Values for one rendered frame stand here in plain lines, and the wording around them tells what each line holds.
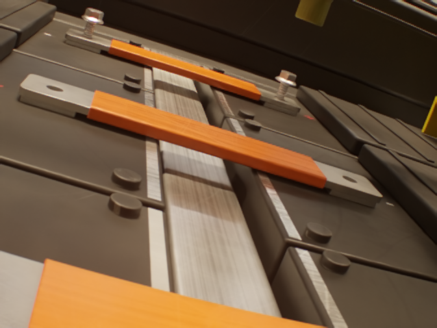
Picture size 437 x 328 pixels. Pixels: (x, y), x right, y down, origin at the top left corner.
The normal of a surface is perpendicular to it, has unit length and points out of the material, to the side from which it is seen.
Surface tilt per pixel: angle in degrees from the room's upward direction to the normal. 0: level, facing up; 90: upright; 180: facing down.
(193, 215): 0
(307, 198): 0
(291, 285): 90
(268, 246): 90
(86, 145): 0
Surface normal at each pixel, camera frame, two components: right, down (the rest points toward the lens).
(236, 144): 0.33, -0.90
